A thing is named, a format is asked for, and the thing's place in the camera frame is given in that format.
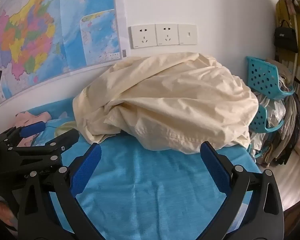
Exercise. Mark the pink garment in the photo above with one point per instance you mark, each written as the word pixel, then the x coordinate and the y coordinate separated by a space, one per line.
pixel 27 117

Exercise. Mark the white wall switch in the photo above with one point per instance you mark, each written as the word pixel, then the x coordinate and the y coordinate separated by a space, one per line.
pixel 187 34

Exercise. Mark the teal plastic basket rack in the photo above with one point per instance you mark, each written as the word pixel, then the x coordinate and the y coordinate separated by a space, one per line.
pixel 287 135

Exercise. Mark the cream shirt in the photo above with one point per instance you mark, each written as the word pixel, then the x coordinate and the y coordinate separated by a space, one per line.
pixel 165 100

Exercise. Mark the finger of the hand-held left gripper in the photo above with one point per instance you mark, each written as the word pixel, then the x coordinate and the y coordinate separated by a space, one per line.
pixel 65 140
pixel 32 128

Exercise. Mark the person's left hand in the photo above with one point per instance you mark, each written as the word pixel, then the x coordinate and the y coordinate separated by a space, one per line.
pixel 1 212

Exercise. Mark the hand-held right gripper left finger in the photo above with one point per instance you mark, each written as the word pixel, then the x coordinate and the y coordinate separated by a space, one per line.
pixel 86 170

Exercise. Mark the white wall socket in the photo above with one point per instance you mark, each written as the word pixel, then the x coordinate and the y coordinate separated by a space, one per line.
pixel 167 34

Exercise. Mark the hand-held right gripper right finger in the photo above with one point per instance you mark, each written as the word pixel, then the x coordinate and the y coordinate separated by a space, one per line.
pixel 216 170

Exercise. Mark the black handbag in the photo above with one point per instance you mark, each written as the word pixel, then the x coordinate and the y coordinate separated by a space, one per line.
pixel 286 37

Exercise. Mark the blue bed sheet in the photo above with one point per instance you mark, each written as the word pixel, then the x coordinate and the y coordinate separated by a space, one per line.
pixel 140 192

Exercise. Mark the white wall switches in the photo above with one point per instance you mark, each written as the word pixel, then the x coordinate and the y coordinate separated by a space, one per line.
pixel 142 36

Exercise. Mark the turquoise plastic basket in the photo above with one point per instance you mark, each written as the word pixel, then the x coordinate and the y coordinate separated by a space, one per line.
pixel 262 76
pixel 261 120

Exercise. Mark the colourful wall map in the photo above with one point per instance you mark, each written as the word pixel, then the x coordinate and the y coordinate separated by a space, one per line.
pixel 40 17

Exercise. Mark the pale green cloth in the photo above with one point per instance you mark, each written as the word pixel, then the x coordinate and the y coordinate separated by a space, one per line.
pixel 63 127

